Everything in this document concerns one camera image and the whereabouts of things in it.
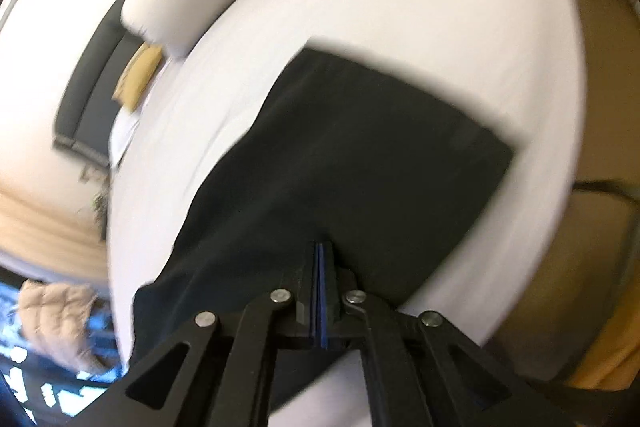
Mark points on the dark grey upholstered headboard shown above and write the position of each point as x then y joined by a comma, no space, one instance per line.
87,112

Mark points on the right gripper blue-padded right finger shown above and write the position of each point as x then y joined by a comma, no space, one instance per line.
338,329

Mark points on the beige puffer jacket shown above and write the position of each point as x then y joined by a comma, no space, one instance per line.
54,320

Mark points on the yellow decorative cushion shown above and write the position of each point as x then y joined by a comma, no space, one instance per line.
137,76

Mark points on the black pants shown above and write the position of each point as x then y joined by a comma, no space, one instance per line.
392,176

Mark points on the white pillow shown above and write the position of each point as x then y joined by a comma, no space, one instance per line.
122,132

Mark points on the wall socket panel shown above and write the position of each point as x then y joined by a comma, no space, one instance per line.
93,174

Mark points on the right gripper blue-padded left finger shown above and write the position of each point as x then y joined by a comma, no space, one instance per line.
300,326

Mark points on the white bed mattress sheet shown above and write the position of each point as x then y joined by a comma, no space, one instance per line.
514,66

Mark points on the beige curtain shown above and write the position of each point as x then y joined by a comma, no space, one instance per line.
50,240

